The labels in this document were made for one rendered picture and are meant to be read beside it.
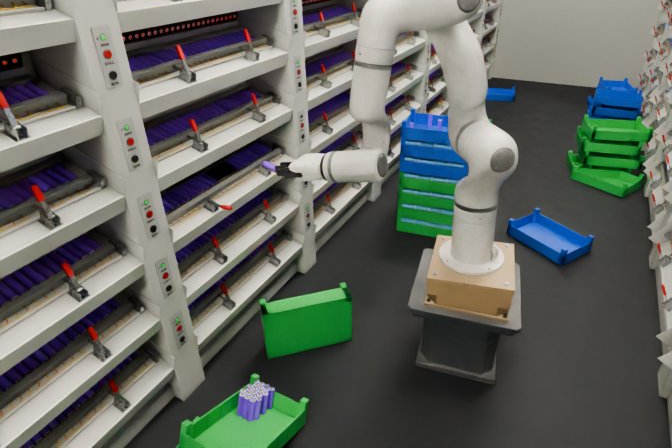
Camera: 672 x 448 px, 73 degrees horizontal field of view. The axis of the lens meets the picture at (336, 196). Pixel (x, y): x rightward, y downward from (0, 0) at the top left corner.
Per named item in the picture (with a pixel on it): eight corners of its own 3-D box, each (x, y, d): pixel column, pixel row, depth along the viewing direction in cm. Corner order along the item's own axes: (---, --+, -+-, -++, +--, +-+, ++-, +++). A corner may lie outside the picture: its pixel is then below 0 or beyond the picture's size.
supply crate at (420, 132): (476, 130, 205) (478, 113, 201) (471, 146, 189) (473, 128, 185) (410, 123, 215) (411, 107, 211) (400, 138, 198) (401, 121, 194)
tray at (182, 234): (294, 169, 170) (299, 148, 165) (172, 255, 124) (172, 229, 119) (252, 146, 176) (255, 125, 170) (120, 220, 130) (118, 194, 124)
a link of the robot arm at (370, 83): (377, 55, 118) (361, 163, 131) (347, 59, 105) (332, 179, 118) (409, 62, 114) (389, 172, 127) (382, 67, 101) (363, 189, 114)
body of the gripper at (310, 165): (337, 147, 125) (304, 149, 131) (319, 161, 117) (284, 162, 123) (343, 172, 128) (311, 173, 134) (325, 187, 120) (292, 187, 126)
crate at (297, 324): (352, 340, 161) (345, 324, 168) (351, 296, 151) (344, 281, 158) (268, 359, 154) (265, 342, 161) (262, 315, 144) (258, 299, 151)
